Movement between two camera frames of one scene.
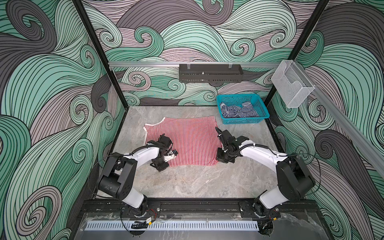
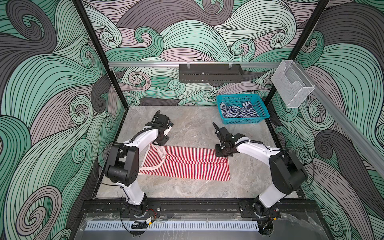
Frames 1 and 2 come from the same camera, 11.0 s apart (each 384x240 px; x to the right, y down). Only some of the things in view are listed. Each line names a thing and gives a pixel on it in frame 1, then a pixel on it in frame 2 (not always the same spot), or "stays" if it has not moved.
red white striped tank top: x=196 y=139 -> x=189 y=162
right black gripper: x=220 y=159 stays
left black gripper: x=161 y=168 -> x=161 y=143
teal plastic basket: x=241 y=108 stays
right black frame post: x=301 y=43 stays
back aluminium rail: x=196 y=64 stays
